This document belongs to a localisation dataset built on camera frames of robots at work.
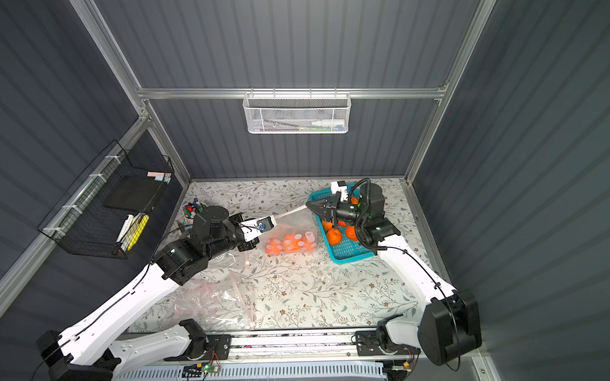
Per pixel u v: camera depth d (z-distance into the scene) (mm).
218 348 727
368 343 735
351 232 950
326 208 630
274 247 827
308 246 856
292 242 795
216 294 827
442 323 397
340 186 718
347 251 960
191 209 914
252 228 553
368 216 587
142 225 711
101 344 381
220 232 523
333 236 932
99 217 716
